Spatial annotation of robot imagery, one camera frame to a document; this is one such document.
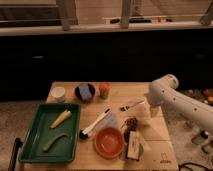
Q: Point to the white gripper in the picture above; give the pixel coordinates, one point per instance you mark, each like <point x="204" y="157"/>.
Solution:
<point x="145" y="113"/>

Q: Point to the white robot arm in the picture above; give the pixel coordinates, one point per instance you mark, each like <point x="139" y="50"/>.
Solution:
<point x="164" y="91"/>

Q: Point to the green plastic tray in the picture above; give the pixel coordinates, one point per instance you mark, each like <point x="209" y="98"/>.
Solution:
<point x="39" y="133"/>

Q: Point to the spice jar rack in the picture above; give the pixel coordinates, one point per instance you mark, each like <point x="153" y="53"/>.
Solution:
<point x="200" y="139"/>

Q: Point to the red bowl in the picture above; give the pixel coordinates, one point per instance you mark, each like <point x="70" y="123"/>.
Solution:
<point x="108" y="142"/>

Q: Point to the green vegetable toy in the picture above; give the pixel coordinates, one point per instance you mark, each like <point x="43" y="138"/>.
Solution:
<point x="50" y="143"/>

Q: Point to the white box with brush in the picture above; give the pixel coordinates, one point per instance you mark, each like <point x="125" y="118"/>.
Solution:
<point x="133" y="148"/>

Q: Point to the yellow corn toy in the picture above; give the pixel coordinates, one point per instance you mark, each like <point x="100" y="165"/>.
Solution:
<point x="62" y="117"/>

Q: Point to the blue sponge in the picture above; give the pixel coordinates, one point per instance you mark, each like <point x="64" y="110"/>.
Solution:
<point x="85" y="92"/>

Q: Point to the clear plastic bag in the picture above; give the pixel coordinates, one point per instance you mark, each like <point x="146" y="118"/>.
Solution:
<point x="109" y="120"/>

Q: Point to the dark brown dried cluster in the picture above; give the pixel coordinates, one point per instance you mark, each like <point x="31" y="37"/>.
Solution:
<point x="130" y="124"/>

